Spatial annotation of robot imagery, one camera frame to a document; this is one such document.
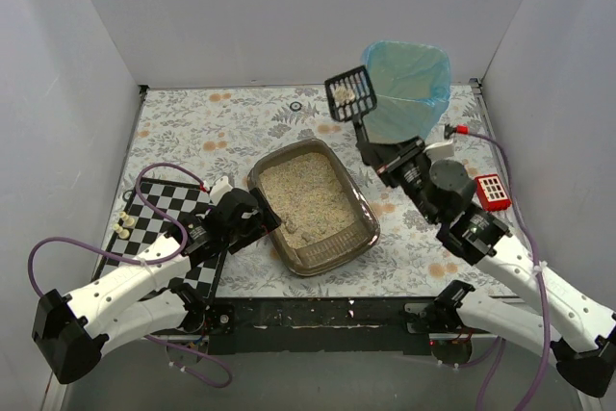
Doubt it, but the floral table mat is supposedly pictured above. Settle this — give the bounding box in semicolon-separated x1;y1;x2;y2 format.
118;86;509;297

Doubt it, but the grey litter clump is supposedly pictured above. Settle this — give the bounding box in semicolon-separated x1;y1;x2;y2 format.
333;87;355;105

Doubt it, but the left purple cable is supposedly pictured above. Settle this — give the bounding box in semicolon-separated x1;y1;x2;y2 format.
27;164;235;388

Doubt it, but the purple cable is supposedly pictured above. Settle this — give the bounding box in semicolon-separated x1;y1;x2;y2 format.
461;129;552;411
27;164;235;388

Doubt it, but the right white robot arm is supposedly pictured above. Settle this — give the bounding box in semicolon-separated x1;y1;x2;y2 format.
357;137;615;398

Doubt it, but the blue plastic bin liner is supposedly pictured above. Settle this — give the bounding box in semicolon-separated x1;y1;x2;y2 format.
362;40;451;144

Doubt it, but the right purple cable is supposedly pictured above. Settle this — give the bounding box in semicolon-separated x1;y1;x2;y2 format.
461;129;552;411

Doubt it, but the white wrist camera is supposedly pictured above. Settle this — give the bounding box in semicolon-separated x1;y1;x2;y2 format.
424;124;470;162
199;176;234;203

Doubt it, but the black litter scoop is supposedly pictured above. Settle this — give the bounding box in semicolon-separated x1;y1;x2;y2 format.
324;65;377;143

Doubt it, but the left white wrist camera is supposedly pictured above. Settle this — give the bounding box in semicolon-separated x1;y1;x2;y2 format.
199;176;234;203

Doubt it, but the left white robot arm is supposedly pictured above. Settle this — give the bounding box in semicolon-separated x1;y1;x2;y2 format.
32;188;281;384

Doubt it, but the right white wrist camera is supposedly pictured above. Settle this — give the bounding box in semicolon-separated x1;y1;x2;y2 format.
424;124;470;162

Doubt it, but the red toy block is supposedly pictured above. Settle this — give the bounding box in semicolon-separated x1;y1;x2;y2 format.
475;173;512;212

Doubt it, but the black white chessboard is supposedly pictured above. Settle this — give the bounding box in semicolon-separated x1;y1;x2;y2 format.
106;178;225;300

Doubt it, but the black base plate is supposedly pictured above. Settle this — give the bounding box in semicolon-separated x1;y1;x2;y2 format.
143;295;475;355

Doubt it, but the brown plastic litter box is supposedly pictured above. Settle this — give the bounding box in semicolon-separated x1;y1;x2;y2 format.
248;139;380;277

